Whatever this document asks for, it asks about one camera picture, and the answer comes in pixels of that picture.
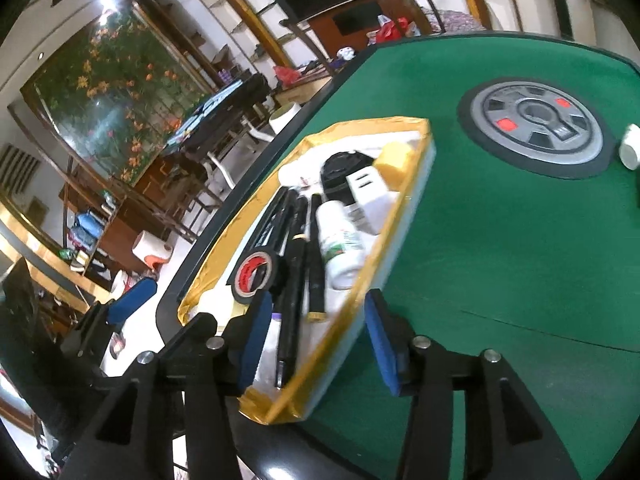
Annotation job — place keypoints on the white charger plug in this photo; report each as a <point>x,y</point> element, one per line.
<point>375,200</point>

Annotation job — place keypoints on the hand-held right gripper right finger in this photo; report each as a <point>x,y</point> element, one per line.
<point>385,345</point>

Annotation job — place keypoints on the black marker pale cap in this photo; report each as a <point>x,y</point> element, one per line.
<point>290,320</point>

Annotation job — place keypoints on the large floral wall painting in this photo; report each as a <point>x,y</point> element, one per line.
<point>110,95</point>

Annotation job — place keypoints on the white bottle green label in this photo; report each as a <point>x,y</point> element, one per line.
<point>335,225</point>

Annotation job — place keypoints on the black marker beige caps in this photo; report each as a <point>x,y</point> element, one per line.
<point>316,270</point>

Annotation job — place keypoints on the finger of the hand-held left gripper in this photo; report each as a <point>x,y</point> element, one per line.
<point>132,300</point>

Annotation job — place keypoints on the plain white bottle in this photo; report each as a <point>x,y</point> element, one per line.
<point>631,147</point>

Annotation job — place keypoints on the patterned purple cloth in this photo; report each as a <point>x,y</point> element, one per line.
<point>457,20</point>

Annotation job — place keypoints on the small white bottle red mark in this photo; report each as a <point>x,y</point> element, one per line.
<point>290,175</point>

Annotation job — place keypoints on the orange white stool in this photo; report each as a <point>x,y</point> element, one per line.
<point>150,247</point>

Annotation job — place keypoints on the white plastic chair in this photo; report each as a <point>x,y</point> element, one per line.
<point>222,170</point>

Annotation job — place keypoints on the white tray gold taped rim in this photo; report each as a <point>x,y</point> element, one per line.
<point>345,132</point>

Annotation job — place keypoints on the round grey table control panel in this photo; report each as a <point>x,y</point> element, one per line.
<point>490,110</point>

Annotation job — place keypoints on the black tape roll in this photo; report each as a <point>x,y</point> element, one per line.
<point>279,270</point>

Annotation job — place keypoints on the blue bag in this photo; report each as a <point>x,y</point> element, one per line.
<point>89,225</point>

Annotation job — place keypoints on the black side table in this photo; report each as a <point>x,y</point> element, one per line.
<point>240,95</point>

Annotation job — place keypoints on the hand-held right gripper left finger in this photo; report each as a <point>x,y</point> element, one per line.
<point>257,340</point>

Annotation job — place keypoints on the short black marker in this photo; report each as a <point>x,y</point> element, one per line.
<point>301,215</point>

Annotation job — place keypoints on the red bag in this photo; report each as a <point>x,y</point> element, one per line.
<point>392,30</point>

